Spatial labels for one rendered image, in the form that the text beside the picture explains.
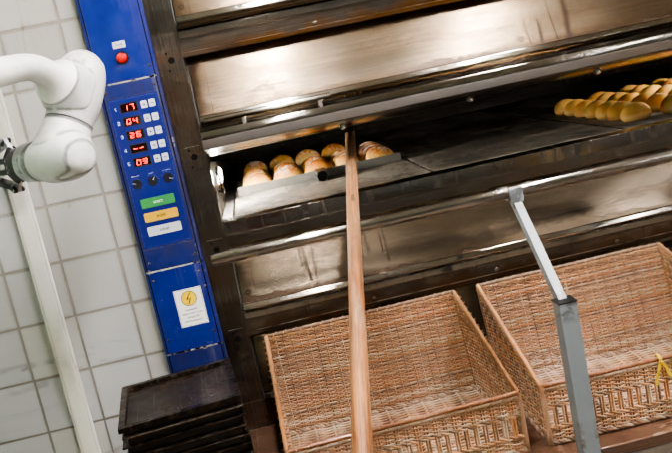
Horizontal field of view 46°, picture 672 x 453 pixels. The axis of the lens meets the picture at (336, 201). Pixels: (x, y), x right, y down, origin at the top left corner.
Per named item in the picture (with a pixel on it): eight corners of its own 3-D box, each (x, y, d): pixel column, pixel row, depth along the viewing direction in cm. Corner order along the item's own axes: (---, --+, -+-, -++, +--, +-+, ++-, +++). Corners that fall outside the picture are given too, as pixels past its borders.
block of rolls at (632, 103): (551, 115, 301) (548, 101, 300) (670, 89, 305) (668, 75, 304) (627, 123, 241) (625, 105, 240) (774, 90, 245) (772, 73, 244)
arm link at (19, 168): (29, 186, 170) (15, 187, 173) (66, 176, 177) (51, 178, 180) (18, 144, 168) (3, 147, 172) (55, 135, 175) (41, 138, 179)
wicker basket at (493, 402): (282, 425, 225) (260, 333, 220) (472, 377, 230) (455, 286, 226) (296, 517, 177) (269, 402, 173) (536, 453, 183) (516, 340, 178)
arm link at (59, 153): (58, 191, 175) (74, 136, 178) (99, 187, 165) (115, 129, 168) (13, 174, 167) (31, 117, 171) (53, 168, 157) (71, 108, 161)
